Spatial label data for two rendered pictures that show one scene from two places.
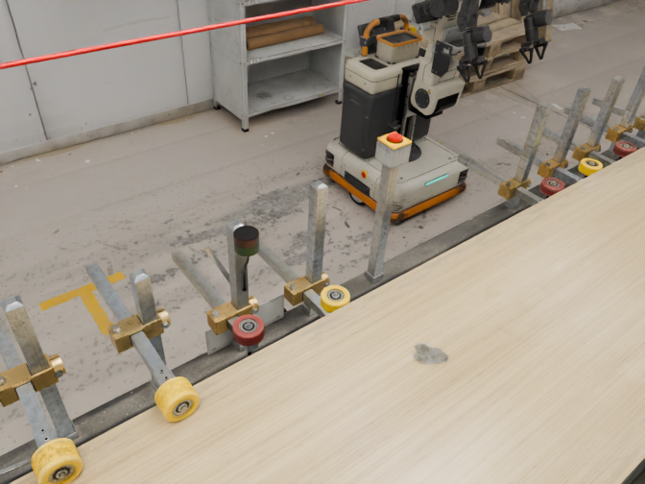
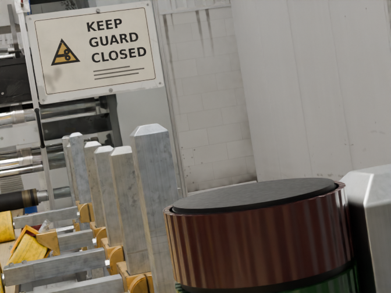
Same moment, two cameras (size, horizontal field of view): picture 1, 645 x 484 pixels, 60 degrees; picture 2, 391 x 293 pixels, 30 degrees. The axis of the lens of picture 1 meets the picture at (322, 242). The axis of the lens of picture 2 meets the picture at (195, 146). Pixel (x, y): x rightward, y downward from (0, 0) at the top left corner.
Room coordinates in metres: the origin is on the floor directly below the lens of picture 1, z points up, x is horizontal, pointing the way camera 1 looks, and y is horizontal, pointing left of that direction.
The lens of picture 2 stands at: (1.13, -0.04, 1.18)
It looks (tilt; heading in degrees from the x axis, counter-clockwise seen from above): 3 degrees down; 118
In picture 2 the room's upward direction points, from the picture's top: 9 degrees counter-clockwise
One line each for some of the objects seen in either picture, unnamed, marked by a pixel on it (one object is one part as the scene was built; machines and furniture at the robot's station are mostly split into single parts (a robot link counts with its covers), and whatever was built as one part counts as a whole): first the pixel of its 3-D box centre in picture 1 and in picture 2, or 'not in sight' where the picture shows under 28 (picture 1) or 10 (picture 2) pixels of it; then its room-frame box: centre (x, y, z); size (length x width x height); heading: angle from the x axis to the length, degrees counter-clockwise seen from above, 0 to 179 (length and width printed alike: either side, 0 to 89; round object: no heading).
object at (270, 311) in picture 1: (246, 323); not in sight; (1.10, 0.20, 0.75); 0.26 x 0.01 x 0.10; 130
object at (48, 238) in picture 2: not in sight; (33, 245); (0.12, 1.10, 0.95); 0.10 x 0.04 x 0.10; 40
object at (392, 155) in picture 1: (393, 151); not in sight; (1.39, -0.18, 1.18); 0.07 x 0.07 x 0.08; 40
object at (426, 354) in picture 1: (430, 352); not in sight; (0.90, -0.28, 0.91); 0.09 x 0.07 x 0.02; 69
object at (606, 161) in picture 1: (574, 147); not in sight; (2.20, -1.07, 0.80); 0.43 x 0.03 x 0.04; 40
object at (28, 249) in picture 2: not in sight; (27, 256); (0.11, 1.09, 0.93); 0.09 x 0.08 x 0.09; 40
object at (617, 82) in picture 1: (597, 131); not in sight; (2.19, -1.13, 0.89); 0.04 x 0.04 x 0.48; 40
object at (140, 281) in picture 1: (153, 344); not in sight; (0.90, 0.40, 0.87); 0.04 x 0.04 x 0.48; 40
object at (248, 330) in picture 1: (249, 339); not in sight; (0.96, 0.17, 0.85); 0.08 x 0.08 x 0.11
